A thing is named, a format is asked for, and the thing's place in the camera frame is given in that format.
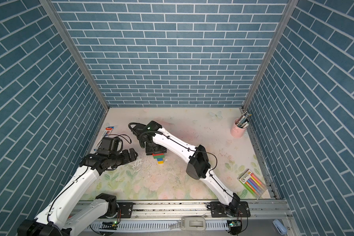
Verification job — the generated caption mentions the grey clamp handle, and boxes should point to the grey clamp handle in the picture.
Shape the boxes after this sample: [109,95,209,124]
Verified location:
[169,216,207,232]

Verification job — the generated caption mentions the green long lego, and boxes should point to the green long lego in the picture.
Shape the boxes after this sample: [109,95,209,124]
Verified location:
[153,155,165,159]

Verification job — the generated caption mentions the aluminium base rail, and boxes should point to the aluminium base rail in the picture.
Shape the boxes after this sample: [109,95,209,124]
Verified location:
[48,199,293,234]

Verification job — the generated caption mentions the pens in cup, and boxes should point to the pens in cup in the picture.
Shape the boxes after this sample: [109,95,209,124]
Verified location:
[236,111,252,128]

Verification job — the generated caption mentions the pen package box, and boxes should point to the pen package box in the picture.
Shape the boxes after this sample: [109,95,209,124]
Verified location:
[95,126,114,149]

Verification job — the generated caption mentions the pink pen cup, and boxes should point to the pink pen cup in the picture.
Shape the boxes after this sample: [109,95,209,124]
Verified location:
[230,118,249,138]

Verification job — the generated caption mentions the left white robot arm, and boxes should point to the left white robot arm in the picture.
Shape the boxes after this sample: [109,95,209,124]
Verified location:
[17,137,138,236]

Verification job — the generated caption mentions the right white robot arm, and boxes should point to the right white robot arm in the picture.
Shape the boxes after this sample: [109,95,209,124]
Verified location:
[128,121,250,217]

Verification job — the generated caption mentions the light blue object corner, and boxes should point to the light blue object corner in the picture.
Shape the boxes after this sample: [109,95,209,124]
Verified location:
[272,219,288,236]

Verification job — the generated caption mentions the coloured marker pack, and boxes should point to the coloured marker pack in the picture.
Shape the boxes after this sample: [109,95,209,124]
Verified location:
[238,169,267,199]

